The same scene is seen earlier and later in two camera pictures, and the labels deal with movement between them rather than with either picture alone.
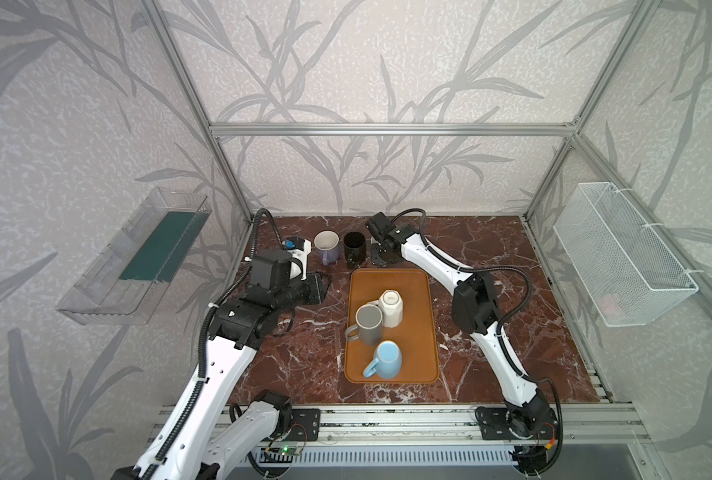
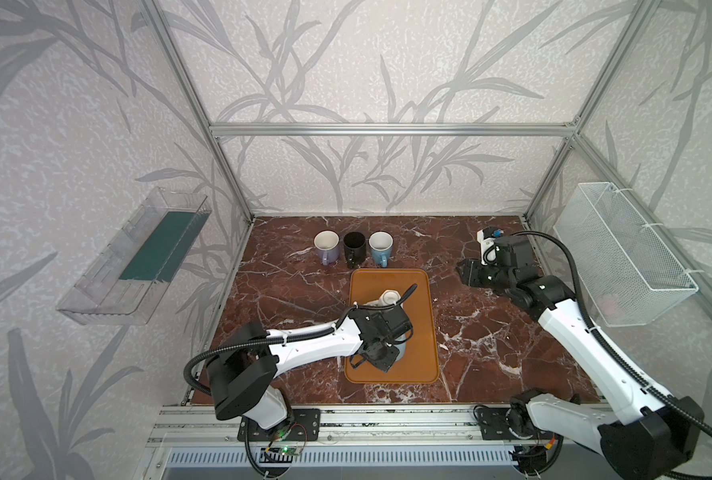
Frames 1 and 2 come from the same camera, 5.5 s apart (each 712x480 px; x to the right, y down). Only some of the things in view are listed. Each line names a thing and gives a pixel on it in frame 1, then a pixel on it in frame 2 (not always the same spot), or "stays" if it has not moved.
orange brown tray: x=416 y=335 stays
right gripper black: x=381 y=252 to x=473 y=274
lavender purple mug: x=327 y=245 stays
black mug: x=355 y=249 stays
